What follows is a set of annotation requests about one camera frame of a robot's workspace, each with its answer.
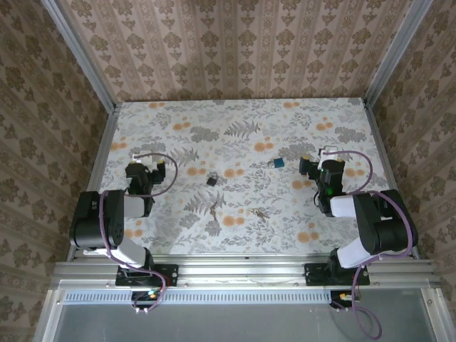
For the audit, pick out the small blue padlock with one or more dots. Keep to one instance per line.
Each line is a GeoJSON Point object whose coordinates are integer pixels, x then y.
{"type": "Point", "coordinates": [277, 163]}

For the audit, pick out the small black padlock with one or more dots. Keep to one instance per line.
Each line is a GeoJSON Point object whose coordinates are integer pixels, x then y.
{"type": "Point", "coordinates": [212, 180]}

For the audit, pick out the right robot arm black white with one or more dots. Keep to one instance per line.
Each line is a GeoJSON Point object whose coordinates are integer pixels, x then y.
{"type": "Point", "coordinates": [384, 228]}

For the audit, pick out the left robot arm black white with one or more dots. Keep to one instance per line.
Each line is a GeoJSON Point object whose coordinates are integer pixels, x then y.
{"type": "Point", "coordinates": [89, 221]}

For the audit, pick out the single brown key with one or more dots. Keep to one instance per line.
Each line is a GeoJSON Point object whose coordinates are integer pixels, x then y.
{"type": "Point", "coordinates": [213, 210]}

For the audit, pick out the floral patterned table cover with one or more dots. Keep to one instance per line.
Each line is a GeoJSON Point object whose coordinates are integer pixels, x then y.
{"type": "Point", "coordinates": [249, 142]}

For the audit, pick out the black connector block with plugs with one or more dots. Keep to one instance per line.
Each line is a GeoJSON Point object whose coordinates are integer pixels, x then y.
{"type": "Point", "coordinates": [343, 297]}
{"type": "Point", "coordinates": [146, 297]}

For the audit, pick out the grey metal panel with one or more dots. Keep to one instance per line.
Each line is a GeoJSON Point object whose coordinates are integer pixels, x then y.
{"type": "Point", "coordinates": [231, 320]}

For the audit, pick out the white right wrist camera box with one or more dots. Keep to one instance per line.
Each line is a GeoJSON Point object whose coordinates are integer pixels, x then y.
{"type": "Point", "coordinates": [327, 155]}

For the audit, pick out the aluminium table side rail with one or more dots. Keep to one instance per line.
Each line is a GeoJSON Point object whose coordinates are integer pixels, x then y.
{"type": "Point", "coordinates": [103, 149]}
{"type": "Point", "coordinates": [383, 149]}

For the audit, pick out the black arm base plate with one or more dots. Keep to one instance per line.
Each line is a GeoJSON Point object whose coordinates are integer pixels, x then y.
{"type": "Point", "coordinates": [171, 275]}
{"type": "Point", "coordinates": [315, 275]}

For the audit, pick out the aluminium mounting rail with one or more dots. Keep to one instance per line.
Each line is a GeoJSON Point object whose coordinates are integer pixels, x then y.
{"type": "Point", "coordinates": [242, 272]}

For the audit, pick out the aluminium frame post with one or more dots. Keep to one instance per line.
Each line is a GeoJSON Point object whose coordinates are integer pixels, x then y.
{"type": "Point", "coordinates": [397, 53]}
{"type": "Point", "coordinates": [80, 57]}

